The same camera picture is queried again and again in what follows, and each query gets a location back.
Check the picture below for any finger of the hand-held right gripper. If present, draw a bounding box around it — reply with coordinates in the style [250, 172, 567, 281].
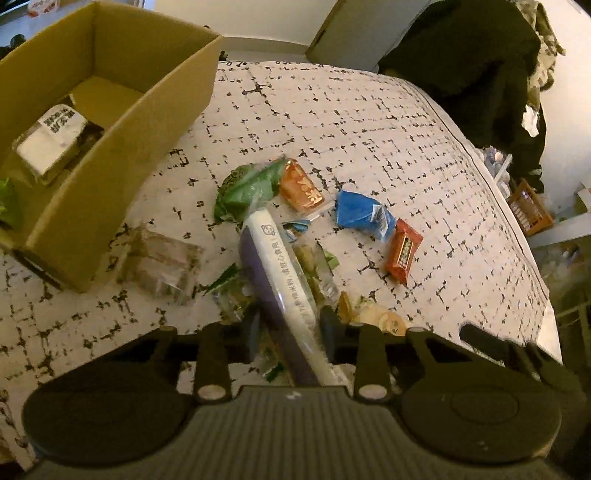
[460, 322, 544, 371]

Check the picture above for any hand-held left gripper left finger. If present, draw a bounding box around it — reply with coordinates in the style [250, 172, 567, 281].
[139, 314, 262, 403]

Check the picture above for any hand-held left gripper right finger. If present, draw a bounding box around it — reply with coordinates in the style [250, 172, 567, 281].
[320, 306, 458, 400]

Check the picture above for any purple and white snack tube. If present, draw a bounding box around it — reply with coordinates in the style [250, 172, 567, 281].
[238, 208, 352, 387]

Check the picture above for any blue snack packet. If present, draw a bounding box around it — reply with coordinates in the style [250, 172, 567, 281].
[335, 189, 398, 241]

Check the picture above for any brown cardboard box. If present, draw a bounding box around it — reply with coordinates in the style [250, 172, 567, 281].
[0, 0, 225, 294]

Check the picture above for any green-edged clear snack packet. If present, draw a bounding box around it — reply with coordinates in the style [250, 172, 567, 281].
[203, 263, 260, 325]

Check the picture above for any yellow snack packet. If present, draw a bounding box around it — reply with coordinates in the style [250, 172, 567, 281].
[337, 291, 408, 334]

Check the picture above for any clear packet with green corner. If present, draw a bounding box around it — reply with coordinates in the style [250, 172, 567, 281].
[294, 240, 341, 302]

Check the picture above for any small blue-white snack packet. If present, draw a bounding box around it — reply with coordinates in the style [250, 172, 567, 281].
[281, 219, 311, 241]

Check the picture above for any red-orange snack packet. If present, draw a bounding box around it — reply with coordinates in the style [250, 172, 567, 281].
[383, 219, 424, 285]

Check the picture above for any clear plastic snack packet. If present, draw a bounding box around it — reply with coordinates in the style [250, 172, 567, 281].
[117, 225, 205, 302]

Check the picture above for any orange plastic basket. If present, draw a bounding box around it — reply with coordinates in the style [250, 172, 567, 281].
[508, 179, 555, 236]

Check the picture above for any orange snack packet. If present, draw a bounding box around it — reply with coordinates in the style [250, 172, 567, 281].
[279, 159, 327, 214]

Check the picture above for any green snack packet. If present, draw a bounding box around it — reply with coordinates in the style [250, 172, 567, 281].
[213, 159, 287, 223]

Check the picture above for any white patterned bed sheet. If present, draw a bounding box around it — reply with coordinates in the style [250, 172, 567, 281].
[0, 61, 563, 462]

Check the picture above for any dark coat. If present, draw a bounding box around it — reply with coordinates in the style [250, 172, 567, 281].
[378, 0, 548, 195]

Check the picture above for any green leaf cushion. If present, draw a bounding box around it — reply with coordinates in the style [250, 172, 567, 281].
[0, 177, 22, 228]

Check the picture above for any white packet with black label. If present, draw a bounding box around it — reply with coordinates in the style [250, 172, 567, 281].
[13, 103, 88, 186]

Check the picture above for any grey door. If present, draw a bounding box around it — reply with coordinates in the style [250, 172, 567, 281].
[307, 0, 417, 71]

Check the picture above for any camouflage garment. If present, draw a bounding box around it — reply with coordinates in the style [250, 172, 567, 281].
[525, 0, 567, 93]

